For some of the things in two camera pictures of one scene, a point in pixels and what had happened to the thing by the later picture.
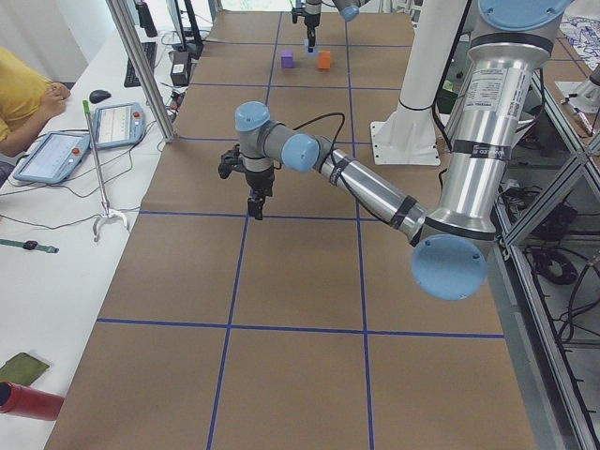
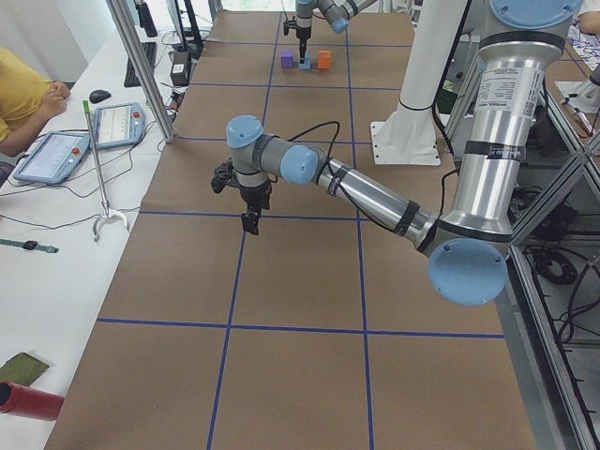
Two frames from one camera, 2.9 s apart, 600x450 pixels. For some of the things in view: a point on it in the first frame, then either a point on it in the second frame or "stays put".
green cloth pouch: (22, 368) stays put
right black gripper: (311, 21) → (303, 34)
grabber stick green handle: (107, 213) stays put
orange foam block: (323, 59) stays put
